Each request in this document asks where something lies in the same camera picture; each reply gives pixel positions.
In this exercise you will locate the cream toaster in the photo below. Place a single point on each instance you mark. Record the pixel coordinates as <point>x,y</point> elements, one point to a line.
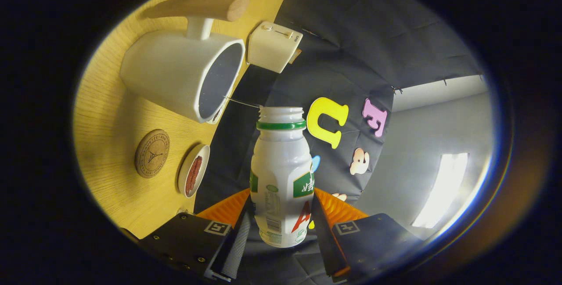
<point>272,48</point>

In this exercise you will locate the round cork coaster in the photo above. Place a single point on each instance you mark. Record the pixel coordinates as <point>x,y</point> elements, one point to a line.
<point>152,153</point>

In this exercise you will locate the red meat slice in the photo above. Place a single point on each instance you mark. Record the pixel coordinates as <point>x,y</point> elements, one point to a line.
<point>189,184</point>
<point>196,171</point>

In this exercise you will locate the white divided dish with beans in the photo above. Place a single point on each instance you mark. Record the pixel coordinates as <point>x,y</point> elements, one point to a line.
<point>216,117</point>

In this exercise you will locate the wooden table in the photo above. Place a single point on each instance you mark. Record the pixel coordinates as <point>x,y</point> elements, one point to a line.
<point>114,135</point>

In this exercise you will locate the bread slice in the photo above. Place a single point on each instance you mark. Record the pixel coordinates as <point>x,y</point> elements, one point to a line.
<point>295,56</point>

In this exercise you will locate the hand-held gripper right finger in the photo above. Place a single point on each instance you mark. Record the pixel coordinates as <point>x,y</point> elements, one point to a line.
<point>322,241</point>

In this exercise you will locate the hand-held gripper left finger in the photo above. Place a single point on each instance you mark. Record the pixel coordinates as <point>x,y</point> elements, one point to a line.
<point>239,241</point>

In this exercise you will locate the black backdrop cloth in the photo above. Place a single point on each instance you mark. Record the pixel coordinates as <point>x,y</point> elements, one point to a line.
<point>342,48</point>

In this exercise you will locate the ceiling light panel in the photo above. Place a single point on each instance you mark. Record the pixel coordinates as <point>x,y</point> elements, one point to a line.
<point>441,190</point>

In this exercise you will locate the white round plate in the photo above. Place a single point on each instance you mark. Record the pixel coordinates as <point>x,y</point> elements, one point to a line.
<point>184,173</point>

